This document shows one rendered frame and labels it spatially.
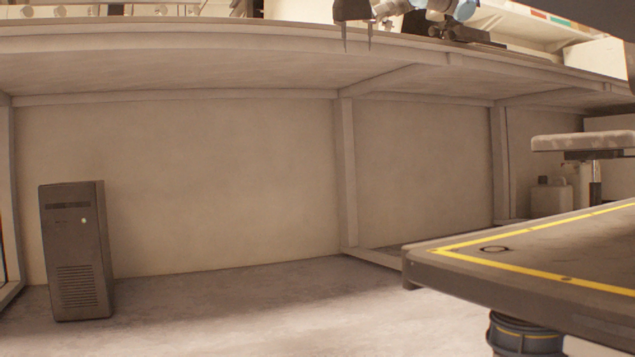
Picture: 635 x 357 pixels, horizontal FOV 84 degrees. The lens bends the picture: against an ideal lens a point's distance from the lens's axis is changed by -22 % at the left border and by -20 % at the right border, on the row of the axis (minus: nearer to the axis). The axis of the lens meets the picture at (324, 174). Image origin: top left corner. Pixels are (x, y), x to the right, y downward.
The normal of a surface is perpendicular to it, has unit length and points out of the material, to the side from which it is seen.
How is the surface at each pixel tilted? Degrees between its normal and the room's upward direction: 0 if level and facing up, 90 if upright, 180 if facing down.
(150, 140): 90
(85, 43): 90
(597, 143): 90
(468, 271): 45
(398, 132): 90
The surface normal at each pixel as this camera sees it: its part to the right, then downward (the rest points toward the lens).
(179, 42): 0.44, 0.00
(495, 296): -0.91, 0.06
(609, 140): -0.80, 0.06
